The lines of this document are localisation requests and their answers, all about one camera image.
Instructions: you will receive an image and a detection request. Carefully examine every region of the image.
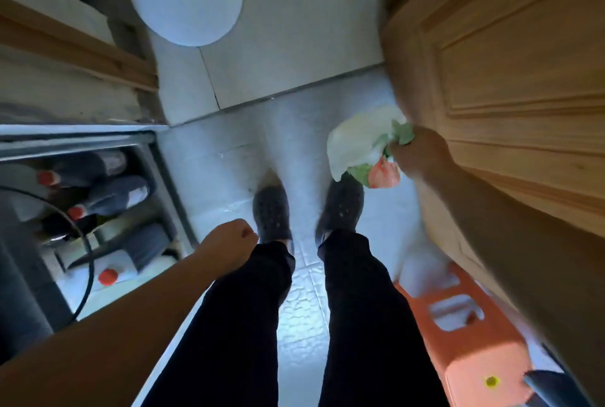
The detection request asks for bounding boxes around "grey right slipper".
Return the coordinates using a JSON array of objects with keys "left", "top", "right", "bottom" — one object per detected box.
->
[{"left": 315, "top": 174, "right": 365, "bottom": 244}]

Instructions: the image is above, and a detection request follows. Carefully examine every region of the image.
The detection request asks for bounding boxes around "grey slipper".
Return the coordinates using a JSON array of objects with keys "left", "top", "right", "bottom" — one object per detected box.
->
[
  {"left": 315, "top": 174, "right": 365, "bottom": 244},
  {"left": 252, "top": 184, "right": 294, "bottom": 246}
]

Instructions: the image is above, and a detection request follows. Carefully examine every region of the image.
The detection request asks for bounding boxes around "person's leg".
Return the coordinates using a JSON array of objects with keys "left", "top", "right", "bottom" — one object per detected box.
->
[
  {"left": 317, "top": 229, "right": 451, "bottom": 407},
  {"left": 142, "top": 240, "right": 297, "bottom": 407}
]

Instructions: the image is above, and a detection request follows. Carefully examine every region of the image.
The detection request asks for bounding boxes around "person's right forearm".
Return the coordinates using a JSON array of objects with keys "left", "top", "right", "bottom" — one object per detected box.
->
[{"left": 418, "top": 163, "right": 605, "bottom": 407}]

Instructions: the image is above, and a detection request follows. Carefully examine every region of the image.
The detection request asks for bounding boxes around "wooden door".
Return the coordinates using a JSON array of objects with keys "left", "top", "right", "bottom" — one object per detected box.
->
[{"left": 380, "top": 0, "right": 605, "bottom": 313}]

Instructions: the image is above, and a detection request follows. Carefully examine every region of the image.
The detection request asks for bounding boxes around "person's right hand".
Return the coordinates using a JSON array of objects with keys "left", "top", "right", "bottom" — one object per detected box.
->
[{"left": 388, "top": 126, "right": 458, "bottom": 182}]

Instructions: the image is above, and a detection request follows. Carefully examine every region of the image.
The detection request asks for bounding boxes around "dark grey bottle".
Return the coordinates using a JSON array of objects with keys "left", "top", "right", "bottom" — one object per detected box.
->
[{"left": 68, "top": 223, "right": 172, "bottom": 270}]

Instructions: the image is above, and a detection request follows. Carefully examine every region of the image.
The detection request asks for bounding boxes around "orange plastic stool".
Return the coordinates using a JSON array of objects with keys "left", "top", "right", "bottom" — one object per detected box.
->
[{"left": 395, "top": 262, "right": 535, "bottom": 407}]

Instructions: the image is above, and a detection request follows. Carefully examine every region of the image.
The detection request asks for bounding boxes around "person's left forearm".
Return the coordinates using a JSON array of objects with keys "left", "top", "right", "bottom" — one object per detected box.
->
[{"left": 0, "top": 251, "right": 218, "bottom": 407}]

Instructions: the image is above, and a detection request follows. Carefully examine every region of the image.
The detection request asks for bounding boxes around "person's left leg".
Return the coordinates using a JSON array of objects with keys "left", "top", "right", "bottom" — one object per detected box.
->
[{"left": 142, "top": 240, "right": 297, "bottom": 407}]

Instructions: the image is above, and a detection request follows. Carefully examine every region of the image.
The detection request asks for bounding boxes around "dark bottle with red cap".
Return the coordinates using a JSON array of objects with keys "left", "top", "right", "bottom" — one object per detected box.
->
[
  {"left": 67, "top": 176, "right": 150, "bottom": 221},
  {"left": 37, "top": 150, "right": 128, "bottom": 187}
]

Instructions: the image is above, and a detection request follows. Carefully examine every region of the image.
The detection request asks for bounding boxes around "wooden door frame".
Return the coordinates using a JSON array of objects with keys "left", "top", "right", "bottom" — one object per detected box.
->
[{"left": 0, "top": 0, "right": 159, "bottom": 93}]

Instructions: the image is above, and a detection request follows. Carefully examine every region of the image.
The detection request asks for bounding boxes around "metal sliding track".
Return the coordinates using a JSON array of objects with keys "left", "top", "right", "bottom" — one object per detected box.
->
[{"left": 0, "top": 124, "right": 169, "bottom": 161}]

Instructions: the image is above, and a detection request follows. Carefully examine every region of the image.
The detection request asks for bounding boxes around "person's left hand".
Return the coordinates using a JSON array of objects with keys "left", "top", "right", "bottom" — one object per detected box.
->
[{"left": 195, "top": 218, "right": 260, "bottom": 281}]

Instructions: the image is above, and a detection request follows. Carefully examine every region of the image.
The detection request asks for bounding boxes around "white jug with red cap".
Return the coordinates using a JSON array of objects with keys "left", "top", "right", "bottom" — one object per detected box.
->
[{"left": 59, "top": 251, "right": 176, "bottom": 301}]

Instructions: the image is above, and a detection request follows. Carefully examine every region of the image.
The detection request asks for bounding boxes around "black cable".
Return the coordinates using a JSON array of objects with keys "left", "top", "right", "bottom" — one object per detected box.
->
[{"left": 0, "top": 185, "right": 95, "bottom": 327}]

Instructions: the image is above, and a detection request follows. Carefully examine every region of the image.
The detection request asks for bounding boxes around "grey left slipper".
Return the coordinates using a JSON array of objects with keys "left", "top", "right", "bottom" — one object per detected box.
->
[{"left": 252, "top": 184, "right": 294, "bottom": 246}]

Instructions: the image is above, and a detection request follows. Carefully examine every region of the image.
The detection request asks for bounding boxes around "white floral cloth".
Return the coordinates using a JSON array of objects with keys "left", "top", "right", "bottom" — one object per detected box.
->
[{"left": 326, "top": 105, "right": 416, "bottom": 189}]

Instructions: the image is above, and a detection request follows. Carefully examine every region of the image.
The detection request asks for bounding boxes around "person's right leg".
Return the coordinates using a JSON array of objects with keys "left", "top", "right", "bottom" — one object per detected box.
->
[{"left": 317, "top": 229, "right": 451, "bottom": 407}]

